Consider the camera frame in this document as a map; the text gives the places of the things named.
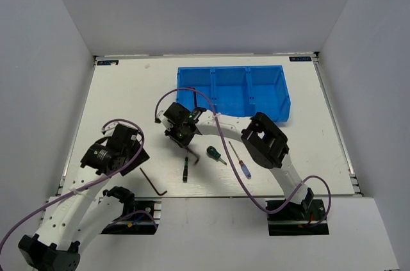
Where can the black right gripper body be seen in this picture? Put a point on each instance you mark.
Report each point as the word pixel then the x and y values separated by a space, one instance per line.
pixel 177 129

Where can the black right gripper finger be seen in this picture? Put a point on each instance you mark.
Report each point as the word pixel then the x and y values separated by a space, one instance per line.
pixel 192 149
pixel 176 138

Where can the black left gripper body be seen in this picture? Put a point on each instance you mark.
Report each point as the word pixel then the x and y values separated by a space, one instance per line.
pixel 141 157

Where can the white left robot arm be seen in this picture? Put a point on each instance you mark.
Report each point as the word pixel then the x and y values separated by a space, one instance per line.
pixel 88 207

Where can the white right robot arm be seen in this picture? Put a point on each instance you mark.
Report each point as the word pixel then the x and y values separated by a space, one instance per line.
pixel 264 141

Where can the slim green black screwdriver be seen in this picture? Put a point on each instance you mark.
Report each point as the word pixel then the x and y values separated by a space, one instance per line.
pixel 185 170

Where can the stubby green screwdriver centre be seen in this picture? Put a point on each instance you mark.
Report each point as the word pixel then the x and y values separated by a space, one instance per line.
pixel 214 154

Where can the blue three-compartment bin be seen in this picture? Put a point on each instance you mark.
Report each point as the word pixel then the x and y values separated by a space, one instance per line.
pixel 239 91

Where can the dark left corner label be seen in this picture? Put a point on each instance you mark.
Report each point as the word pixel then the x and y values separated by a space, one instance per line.
pixel 107 62

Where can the dark corner label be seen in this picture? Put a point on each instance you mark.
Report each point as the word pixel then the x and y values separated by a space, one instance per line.
pixel 300 58
pixel 107 62

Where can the dark right corner label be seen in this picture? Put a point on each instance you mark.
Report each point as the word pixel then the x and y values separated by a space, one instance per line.
pixel 300 58

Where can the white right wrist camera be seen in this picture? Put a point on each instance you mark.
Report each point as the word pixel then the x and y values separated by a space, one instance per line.
pixel 161 119

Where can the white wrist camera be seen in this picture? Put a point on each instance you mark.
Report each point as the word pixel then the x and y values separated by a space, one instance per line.
pixel 108 128
pixel 161 119

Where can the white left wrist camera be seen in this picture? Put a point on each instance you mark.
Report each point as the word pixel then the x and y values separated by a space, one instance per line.
pixel 108 128

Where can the blue red handle screwdriver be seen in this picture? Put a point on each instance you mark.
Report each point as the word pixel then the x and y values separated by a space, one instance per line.
pixel 243 166

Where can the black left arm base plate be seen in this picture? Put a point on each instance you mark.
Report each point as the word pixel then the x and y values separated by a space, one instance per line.
pixel 139 217

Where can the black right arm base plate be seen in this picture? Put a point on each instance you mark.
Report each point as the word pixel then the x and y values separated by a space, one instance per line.
pixel 285 223

